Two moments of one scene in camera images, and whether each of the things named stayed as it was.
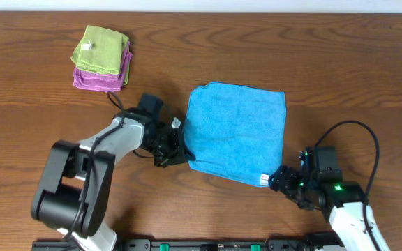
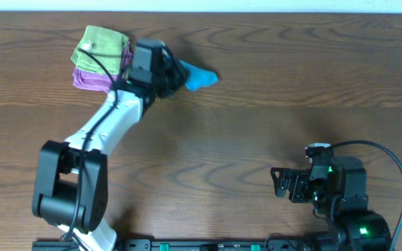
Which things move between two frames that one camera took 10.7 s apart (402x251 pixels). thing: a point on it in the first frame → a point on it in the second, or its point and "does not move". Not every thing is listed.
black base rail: x=190 y=245 does not move
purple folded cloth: x=103 y=81 does not move
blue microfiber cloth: x=236 y=132 → x=199 y=78
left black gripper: x=179 y=146 → x=172 y=77
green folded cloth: x=100 y=50 does not move
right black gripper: x=284 y=180 does not move
